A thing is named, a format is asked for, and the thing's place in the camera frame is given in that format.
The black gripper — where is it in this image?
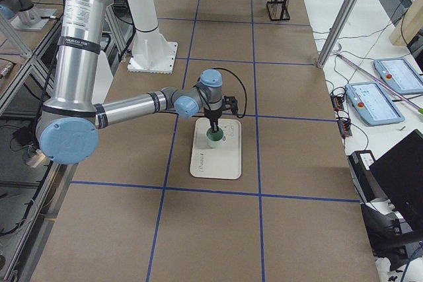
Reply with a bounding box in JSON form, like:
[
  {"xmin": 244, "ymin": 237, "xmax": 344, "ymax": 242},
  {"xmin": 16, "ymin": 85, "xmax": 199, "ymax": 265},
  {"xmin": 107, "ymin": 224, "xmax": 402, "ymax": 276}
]
[{"xmin": 204, "ymin": 107, "xmax": 222, "ymax": 133}]

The light green cup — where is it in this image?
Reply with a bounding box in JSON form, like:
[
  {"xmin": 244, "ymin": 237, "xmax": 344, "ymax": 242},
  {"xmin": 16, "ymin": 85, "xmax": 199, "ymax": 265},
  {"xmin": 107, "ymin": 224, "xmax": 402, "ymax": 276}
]
[{"xmin": 206, "ymin": 128, "xmax": 225, "ymax": 149}]

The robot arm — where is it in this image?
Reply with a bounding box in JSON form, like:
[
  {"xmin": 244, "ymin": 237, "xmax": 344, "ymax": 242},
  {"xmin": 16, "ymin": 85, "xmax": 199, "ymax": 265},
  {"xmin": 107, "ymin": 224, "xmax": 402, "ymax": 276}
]
[{"xmin": 36, "ymin": 0, "xmax": 223, "ymax": 164}]

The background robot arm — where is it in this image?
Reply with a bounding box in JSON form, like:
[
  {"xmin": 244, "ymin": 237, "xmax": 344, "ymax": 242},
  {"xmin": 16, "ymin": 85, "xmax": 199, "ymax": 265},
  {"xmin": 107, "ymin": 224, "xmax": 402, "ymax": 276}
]
[{"xmin": 1, "ymin": 0, "xmax": 56, "ymax": 31}]

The cream rabbit tray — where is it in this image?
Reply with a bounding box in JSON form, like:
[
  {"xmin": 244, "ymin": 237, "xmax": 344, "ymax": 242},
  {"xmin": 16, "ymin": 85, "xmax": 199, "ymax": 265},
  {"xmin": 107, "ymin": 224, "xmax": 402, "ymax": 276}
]
[{"xmin": 190, "ymin": 118, "xmax": 242, "ymax": 180}]

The white chair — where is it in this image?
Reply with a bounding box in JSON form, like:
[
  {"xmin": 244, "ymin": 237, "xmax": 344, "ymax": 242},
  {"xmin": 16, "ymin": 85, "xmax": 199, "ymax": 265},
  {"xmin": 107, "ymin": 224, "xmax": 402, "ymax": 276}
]
[{"xmin": 92, "ymin": 51, "xmax": 114, "ymax": 104}]

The black box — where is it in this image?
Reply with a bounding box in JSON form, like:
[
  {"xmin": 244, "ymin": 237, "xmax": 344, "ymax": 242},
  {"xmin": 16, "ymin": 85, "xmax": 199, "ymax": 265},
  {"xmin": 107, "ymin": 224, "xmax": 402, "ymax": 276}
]
[{"xmin": 347, "ymin": 150, "xmax": 386, "ymax": 202}]

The near teach pendant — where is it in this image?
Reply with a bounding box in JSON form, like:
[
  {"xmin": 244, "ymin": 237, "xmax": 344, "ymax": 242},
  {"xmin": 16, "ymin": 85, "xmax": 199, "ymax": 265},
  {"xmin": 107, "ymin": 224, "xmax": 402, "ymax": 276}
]
[{"xmin": 345, "ymin": 81, "xmax": 405, "ymax": 126}]

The teach pendant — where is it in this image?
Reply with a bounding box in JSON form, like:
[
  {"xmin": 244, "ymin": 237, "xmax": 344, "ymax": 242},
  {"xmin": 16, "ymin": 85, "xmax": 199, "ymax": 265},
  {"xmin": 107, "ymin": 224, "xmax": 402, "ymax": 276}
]
[
  {"xmin": 373, "ymin": 57, "xmax": 422, "ymax": 95},
  {"xmin": 345, "ymin": 81, "xmax": 405, "ymax": 126}
]

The far teach pendant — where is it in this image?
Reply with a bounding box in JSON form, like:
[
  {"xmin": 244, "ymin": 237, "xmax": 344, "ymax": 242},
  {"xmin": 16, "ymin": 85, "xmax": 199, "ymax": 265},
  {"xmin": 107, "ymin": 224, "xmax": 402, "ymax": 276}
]
[{"xmin": 373, "ymin": 57, "xmax": 422, "ymax": 95}]

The black laptop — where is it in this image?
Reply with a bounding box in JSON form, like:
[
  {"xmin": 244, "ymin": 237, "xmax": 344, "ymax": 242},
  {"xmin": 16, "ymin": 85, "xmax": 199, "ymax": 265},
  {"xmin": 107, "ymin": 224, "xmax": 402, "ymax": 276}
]
[{"xmin": 369, "ymin": 129, "xmax": 422, "ymax": 230}]

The metal reacher stick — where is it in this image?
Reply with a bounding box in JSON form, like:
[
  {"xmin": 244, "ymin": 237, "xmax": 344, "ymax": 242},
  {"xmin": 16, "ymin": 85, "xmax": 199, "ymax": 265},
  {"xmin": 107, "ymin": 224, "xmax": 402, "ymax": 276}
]
[{"xmin": 332, "ymin": 51, "xmax": 422, "ymax": 114}]

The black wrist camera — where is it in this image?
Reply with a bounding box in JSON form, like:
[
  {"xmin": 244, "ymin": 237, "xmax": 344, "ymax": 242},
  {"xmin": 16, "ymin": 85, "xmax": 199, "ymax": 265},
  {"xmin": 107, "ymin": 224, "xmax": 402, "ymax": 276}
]
[{"xmin": 221, "ymin": 96, "xmax": 239, "ymax": 116}]

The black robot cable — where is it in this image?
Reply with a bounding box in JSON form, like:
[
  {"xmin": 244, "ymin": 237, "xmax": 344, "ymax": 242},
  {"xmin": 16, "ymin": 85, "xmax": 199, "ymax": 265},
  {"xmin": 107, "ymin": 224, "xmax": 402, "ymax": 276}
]
[{"xmin": 198, "ymin": 67, "xmax": 248, "ymax": 118}]

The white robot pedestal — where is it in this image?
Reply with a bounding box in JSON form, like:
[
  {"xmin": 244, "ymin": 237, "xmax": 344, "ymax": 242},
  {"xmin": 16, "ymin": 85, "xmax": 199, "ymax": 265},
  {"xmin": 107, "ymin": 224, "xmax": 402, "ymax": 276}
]
[{"xmin": 127, "ymin": 0, "xmax": 178, "ymax": 73}]

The black wire cup rack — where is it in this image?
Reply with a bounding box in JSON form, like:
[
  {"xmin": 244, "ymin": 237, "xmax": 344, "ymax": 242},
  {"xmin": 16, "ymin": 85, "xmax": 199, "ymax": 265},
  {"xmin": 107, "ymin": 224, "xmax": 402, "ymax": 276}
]
[{"xmin": 266, "ymin": 0, "xmax": 291, "ymax": 22}]

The aluminium frame post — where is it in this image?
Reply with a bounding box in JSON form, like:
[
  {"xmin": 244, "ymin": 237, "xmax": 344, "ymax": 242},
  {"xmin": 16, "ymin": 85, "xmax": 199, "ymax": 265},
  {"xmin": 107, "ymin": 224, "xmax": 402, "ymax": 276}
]
[{"xmin": 316, "ymin": 0, "xmax": 357, "ymax": 69}]

